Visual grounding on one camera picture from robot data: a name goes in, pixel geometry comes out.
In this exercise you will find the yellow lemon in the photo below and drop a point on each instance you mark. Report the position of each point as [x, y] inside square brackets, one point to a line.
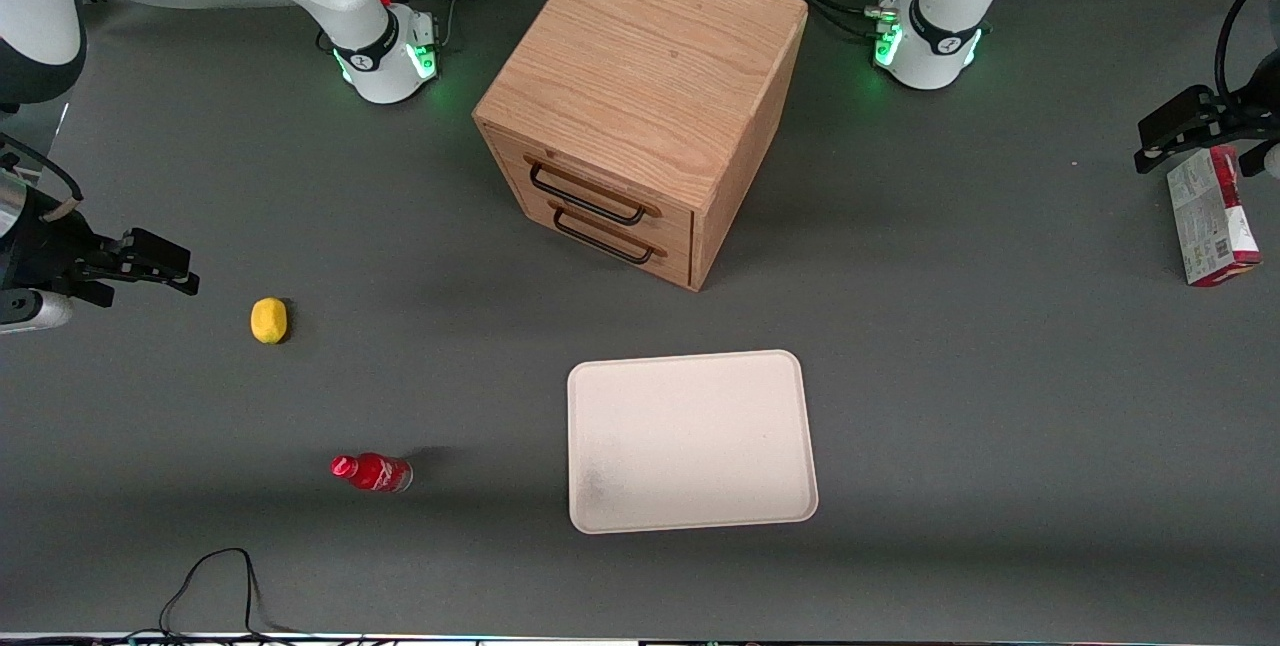
[268, 320]

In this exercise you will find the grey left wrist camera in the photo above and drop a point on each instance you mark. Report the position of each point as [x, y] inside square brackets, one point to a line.
[1273, 161]

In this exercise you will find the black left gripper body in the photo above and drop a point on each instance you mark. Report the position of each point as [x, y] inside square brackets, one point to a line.
[1243, 115]

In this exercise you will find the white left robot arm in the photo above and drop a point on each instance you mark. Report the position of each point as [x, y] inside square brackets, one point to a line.
[935, 61]

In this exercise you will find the beige plastic tray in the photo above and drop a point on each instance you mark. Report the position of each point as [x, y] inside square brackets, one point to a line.
[680, 446]

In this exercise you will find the wooden drawer front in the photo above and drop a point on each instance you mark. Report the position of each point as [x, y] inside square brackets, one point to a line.
[675, 223]
[678, 264]

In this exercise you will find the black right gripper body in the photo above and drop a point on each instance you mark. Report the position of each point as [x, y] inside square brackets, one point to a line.
[40, 244]

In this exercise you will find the red cookie box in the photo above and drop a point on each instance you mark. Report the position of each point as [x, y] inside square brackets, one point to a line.
[1210, 226]

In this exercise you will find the wooden drawer cabinet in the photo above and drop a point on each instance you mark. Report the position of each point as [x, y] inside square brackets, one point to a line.
[640, 56]

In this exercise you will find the red cola bottle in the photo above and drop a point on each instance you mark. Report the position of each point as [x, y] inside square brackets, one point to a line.
[375, 473]

